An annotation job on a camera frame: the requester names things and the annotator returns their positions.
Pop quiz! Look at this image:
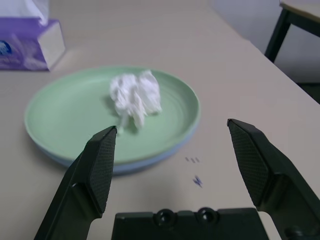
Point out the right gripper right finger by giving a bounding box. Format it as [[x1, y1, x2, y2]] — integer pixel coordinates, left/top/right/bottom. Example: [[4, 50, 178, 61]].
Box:
[[226, 118, 320, 227]]

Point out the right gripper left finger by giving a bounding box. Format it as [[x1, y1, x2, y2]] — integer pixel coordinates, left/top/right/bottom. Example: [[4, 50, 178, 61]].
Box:
[[33, 125, 118, 240]]

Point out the green plate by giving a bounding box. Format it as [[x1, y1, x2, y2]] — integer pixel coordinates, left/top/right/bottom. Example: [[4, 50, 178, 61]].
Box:
[[24, 65, 201, 166]]

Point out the white tissue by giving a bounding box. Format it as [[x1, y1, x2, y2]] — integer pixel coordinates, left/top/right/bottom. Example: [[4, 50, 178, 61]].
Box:
[[108, 69, 163, 134]]

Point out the side table with black legs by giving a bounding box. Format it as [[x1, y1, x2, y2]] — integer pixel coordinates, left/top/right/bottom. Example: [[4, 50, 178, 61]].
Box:
[[263, 0, 320, 64]]

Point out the purple tissue box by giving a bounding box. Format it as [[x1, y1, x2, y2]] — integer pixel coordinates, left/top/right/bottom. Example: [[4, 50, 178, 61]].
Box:
[[0, 0, 67, 73]]

